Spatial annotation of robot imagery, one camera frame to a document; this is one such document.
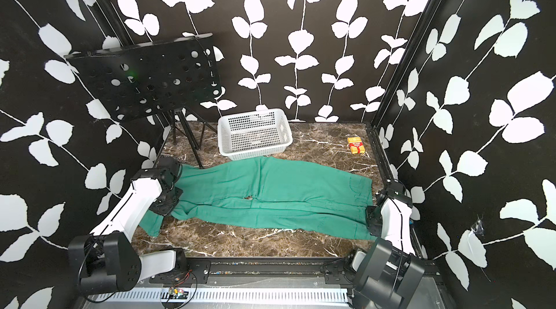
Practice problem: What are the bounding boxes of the green long pants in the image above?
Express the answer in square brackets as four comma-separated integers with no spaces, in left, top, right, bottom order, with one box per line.
[138,156,377,241]

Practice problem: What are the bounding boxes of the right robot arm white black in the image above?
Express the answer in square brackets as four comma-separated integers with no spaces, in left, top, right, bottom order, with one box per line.
[349,180,425,308]

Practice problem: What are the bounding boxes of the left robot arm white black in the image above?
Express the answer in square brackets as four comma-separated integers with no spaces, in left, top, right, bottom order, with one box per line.
[68,156,188,303]

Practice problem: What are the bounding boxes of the white plastic basket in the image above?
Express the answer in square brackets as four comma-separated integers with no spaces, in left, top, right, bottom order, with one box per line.
[217,109,293,161]

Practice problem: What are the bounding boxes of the yellow red small box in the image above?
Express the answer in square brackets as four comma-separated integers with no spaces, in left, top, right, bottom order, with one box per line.
[347,137,366,154]

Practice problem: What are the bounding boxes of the black perforated music stand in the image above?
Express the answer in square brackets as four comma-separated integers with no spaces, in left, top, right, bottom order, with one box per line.
[65,33,222,156]

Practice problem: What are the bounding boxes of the small green circuit board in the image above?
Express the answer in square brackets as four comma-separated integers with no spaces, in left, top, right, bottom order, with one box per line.
[161,287,190,302]

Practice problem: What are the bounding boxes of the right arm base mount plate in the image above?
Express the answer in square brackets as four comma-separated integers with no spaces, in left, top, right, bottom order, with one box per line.
[320,258,383,287]

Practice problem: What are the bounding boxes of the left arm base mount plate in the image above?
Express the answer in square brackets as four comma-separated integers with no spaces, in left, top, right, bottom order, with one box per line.
[149,258,211,287]

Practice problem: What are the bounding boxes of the white slotted cable duct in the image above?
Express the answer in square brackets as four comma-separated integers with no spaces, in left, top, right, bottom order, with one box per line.
[94,287,349,306]

